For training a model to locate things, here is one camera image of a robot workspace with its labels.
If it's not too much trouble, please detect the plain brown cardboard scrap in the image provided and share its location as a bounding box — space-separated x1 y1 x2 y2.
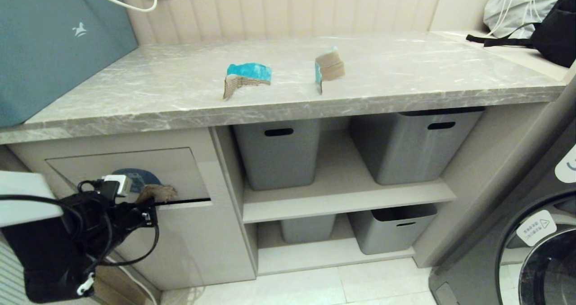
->
135 184 177 205

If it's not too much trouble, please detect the wide blue-topped cardboard scrap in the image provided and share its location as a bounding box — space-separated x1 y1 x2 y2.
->
223 63 273 100

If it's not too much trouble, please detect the blue round bin sticker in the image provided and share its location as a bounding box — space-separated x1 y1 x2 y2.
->
111 168 162 189

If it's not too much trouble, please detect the beige trash flap door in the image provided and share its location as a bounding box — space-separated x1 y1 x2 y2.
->
45 148 212 206

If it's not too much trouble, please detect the beige cabinet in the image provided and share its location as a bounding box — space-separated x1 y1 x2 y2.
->
0 102 554 291

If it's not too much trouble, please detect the narrow grey storage bin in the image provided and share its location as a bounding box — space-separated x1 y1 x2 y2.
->
233 119 321 191
280 214 337 243

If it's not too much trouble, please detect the teal box with horse logo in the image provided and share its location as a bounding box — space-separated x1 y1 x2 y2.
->
0 0 139 128

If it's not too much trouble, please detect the beige shelf board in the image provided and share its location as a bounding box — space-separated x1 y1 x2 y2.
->
242 178 457 224

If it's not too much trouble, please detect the small blue-edged cardboard scrap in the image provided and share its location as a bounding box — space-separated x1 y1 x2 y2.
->
315 48 346 94

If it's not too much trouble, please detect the wide grey storage bin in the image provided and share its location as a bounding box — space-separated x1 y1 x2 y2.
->
350 108 485 185
349 204 438 255

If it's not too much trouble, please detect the dark grey washing machine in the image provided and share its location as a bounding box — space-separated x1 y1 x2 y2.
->
427 78 576 305

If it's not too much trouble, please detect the white warning sticker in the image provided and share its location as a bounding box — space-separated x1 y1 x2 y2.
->
516 210 558 247

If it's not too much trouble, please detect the round glass washer door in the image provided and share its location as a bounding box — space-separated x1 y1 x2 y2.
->
495 192 576 305

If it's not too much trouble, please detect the white washer panel label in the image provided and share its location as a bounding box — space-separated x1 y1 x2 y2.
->
554 144 576 183

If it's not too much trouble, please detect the light grey fabric bag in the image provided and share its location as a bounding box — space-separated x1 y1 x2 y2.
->
483 0 572 39

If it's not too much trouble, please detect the black backpack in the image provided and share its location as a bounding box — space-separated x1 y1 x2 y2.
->
466 0 576 68

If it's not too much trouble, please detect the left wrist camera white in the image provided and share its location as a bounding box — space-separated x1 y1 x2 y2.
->
103 175 134 198

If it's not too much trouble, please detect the left black camera cable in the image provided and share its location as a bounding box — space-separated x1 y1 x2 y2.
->
77 179 161 267

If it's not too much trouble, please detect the thin white floor cable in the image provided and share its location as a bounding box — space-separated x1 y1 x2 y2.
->
106 256 159 305

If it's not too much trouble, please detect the white drawstring cord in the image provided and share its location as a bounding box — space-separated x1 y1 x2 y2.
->
485 0 540 37

